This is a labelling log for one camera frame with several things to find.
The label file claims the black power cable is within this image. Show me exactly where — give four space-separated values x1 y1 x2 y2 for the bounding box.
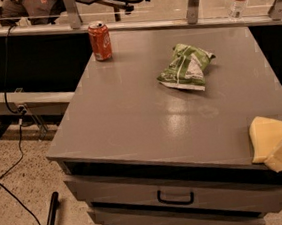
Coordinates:
0 21 56 225

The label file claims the yellow sponge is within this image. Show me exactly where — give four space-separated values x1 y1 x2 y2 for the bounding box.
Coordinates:
249 116 282 164

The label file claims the seated person in background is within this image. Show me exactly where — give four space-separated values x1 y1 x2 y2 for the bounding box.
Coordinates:
0 0 61 27

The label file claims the orange soda can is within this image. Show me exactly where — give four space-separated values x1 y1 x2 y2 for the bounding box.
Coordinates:
88 21 112 61

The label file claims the grey drawer cabinet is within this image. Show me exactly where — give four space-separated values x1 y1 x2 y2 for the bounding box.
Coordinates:
48 27 282 225

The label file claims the black drawer handle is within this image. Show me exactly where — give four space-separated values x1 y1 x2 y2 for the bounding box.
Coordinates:
157 190 195 206

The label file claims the green jalapeno chip bag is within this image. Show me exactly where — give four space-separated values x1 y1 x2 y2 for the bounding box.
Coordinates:
157 43 216 91

